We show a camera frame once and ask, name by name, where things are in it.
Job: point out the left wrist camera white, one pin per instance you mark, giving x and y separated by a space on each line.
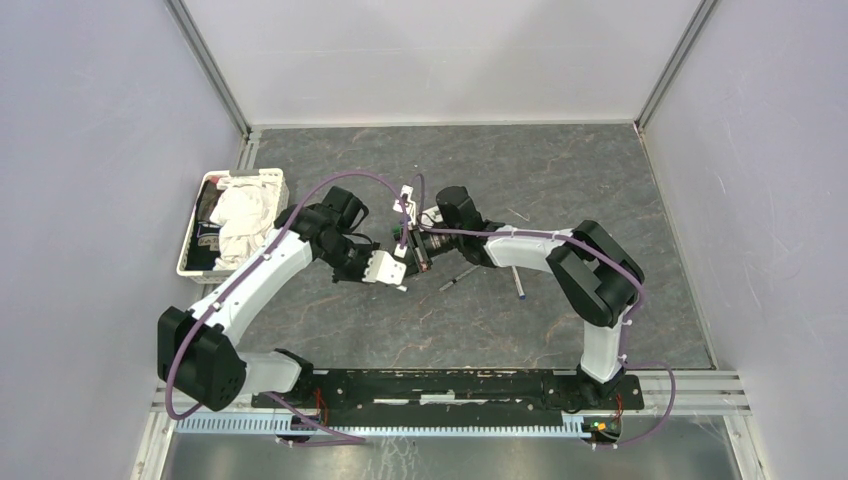
382 267

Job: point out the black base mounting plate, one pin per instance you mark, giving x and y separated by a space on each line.
459 397

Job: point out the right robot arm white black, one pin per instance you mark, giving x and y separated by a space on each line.
601 282

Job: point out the white plastic basket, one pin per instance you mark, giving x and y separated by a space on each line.
200 245

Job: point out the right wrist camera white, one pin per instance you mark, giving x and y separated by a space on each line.
429 218

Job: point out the white crumpled cloth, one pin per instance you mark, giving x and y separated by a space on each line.
245 212

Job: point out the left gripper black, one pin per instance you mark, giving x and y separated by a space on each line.
357 277

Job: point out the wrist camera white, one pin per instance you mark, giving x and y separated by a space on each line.
429 218
382 267

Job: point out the black gel pen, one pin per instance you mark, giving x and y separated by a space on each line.
453 281

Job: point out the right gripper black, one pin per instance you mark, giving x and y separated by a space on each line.
424 261

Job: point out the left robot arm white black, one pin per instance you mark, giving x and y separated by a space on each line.
197 348

